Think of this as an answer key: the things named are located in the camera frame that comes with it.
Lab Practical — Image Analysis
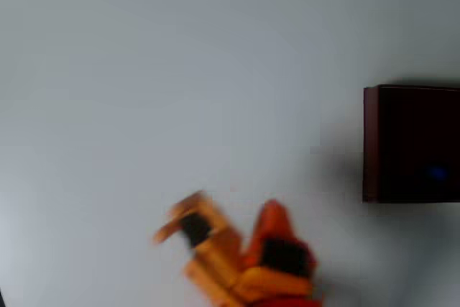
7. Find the small blue cube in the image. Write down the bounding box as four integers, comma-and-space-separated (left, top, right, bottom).
427, 164, 449, 181

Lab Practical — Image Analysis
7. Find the dark red box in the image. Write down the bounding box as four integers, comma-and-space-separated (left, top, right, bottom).
362, 84, 460, 203

